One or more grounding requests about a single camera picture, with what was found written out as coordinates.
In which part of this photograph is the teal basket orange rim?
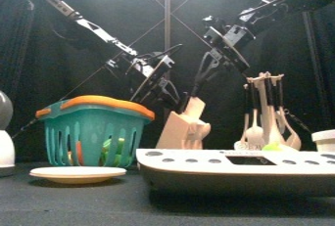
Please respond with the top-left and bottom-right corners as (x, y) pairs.
(33, 94), (156, 168)

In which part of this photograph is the black handled knife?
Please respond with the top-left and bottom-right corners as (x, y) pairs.
(175, 91), (192, 114)

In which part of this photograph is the white ladle black handle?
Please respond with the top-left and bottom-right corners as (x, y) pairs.
(277, 80), (304, 152)

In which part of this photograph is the white turner black handle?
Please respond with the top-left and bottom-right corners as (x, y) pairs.
(262, 78), (285, 147)

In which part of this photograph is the white utensil stand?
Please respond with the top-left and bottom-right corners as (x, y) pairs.
(245, 70), (285, 152)

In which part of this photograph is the orange toy carrot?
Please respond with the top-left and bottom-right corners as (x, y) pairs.
(75, 141), (84, 166)

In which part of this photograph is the grey and white rounded appliance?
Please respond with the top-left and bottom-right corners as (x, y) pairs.
(0, 90), (17, 178)

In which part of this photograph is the cream round plate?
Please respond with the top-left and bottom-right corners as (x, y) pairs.
(28, 165), (128, 186)

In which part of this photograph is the white slotted spatula black handle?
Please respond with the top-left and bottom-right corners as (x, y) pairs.
(233, 84), (253, 152)

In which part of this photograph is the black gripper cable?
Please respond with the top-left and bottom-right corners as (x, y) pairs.
(124, 43), (184, 74)

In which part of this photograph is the vertical metal frame pole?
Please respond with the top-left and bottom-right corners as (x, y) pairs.
(163, 0), (172, 53)

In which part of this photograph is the small white cleaver black handle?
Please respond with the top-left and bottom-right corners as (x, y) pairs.
(184, 87), (206, 122)

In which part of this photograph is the white cup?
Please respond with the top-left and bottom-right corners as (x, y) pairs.
(309, 129), (335, 153)

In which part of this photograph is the green leaf toy vegetable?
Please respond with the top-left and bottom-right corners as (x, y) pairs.
(259, 142), (284, 153)

